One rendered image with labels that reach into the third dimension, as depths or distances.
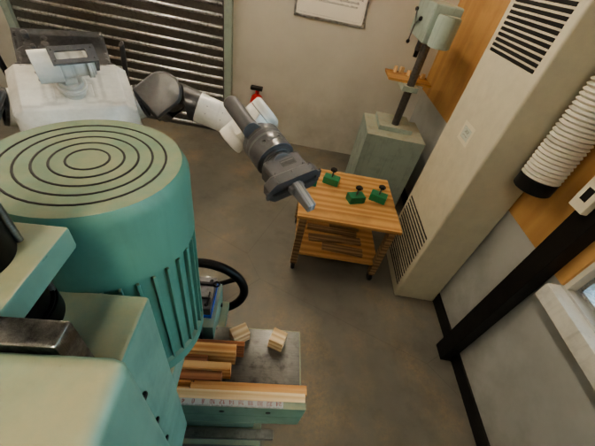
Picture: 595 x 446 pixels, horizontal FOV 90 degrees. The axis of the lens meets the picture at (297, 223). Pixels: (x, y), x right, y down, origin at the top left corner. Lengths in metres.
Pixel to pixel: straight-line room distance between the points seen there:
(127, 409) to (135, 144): 0.25
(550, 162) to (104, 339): 1.52
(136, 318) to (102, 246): 0.07
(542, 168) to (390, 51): 2.14
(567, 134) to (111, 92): 1.53
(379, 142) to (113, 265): 2.41
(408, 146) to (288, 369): 2.14
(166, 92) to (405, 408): 1.80
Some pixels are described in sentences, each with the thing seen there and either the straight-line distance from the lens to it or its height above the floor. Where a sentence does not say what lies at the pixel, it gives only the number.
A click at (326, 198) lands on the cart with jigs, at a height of 0.53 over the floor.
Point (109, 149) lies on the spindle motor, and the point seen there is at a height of 1.50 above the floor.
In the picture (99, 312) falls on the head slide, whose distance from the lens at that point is 0.32.
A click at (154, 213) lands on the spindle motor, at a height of 1.49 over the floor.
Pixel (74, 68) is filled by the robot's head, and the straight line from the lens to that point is 0.89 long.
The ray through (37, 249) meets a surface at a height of 1.52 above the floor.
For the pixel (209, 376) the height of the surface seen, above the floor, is 0.95.
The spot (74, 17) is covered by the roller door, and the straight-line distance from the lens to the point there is 4.00.
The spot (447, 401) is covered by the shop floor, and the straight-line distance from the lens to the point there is 2.09.
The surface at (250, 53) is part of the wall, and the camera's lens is 3.39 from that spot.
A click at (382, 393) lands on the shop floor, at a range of 1.92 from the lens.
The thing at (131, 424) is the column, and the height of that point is 1.48.
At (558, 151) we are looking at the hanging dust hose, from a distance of 1.56.
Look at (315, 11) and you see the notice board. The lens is 3.24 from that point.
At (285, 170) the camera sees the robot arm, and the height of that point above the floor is 1.36.
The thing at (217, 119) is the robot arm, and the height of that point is 1.27.
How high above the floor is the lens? 1.68
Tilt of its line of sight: 42 degrees down
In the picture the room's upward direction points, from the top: 12 degrees clockwise
